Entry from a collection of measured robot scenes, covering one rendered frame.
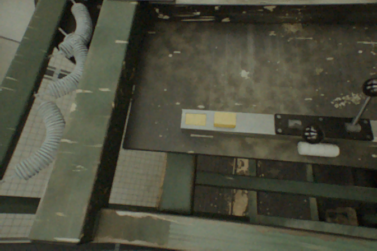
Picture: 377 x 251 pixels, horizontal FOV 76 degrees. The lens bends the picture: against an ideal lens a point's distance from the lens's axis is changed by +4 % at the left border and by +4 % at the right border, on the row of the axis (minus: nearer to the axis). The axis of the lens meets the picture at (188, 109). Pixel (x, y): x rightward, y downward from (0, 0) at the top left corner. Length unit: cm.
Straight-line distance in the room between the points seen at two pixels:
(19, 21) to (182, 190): 530
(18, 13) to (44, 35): 457
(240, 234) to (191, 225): 10
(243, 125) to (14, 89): 84
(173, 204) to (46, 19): 94
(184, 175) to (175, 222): 13
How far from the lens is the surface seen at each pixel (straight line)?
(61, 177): 56
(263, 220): 164
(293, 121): 58
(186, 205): 62
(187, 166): 62
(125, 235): 55
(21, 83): 110
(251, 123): 58
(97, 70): 63
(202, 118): 58
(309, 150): 61
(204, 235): 53
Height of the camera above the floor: 193
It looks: 24 degrees down
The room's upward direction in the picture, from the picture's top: 74 degrees counter-clockwise
